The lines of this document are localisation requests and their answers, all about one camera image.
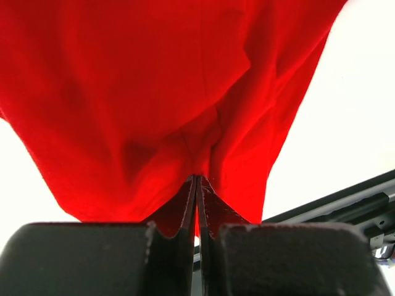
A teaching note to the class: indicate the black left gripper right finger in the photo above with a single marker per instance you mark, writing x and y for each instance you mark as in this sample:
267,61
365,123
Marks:
240,258

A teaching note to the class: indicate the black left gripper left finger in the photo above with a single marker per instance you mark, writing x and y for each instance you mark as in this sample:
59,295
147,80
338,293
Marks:
153,257

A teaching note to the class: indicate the red t shirt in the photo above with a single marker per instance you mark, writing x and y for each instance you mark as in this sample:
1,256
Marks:
118,102

